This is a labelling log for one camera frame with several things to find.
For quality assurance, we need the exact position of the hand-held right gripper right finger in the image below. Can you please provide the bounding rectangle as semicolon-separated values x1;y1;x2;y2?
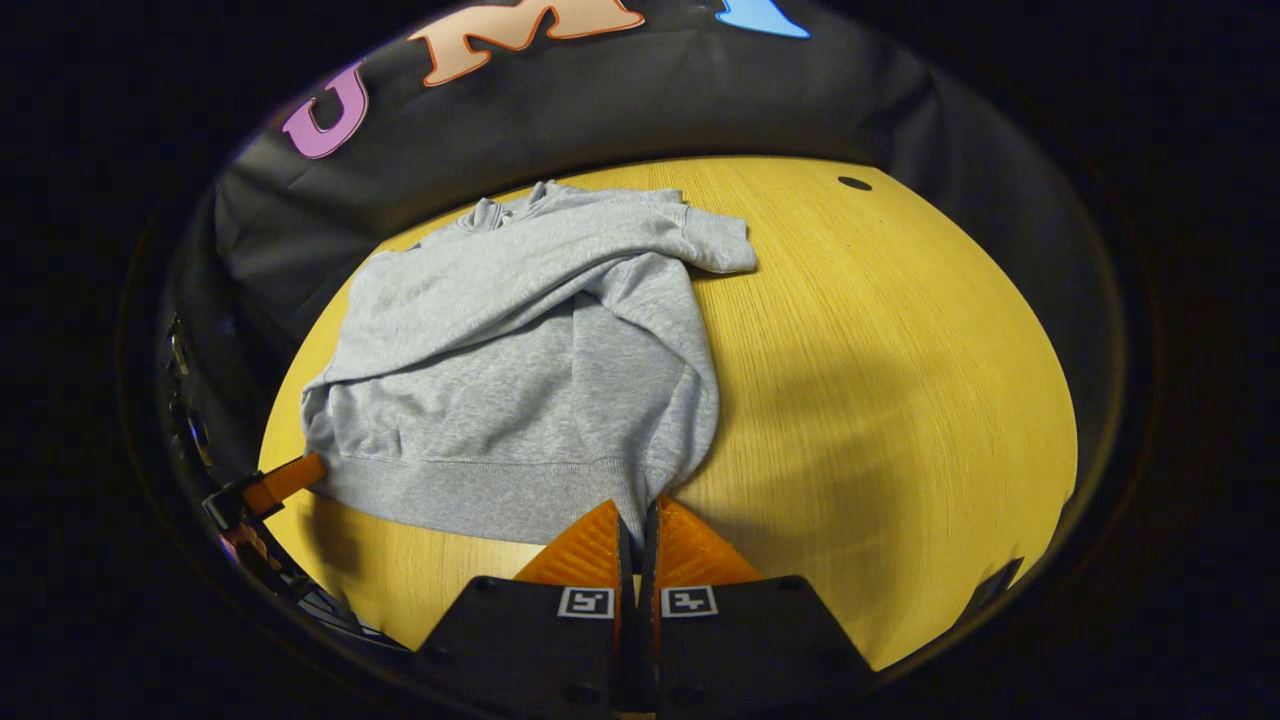
640;495;876;716

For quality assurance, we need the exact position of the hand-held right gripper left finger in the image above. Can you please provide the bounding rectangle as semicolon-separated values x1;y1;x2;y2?
415;498;636;716

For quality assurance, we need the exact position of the grey zip-neck sweatshirt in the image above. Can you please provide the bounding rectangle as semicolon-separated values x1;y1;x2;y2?
300;180;758;546

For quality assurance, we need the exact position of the black backdrop cloth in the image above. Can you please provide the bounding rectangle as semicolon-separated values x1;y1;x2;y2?
155;0;1121;481

